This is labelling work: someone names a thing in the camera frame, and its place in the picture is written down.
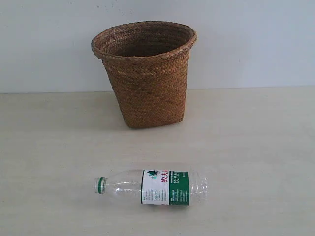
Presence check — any clear plastic bottle green label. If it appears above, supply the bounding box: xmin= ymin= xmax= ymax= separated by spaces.
xmin=94 ymin=169 xmax=208 ymax=206

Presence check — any brown woven wicker basket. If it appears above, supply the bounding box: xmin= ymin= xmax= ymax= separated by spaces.
xmin=91 ymin=21 xmax=197 ymax=128

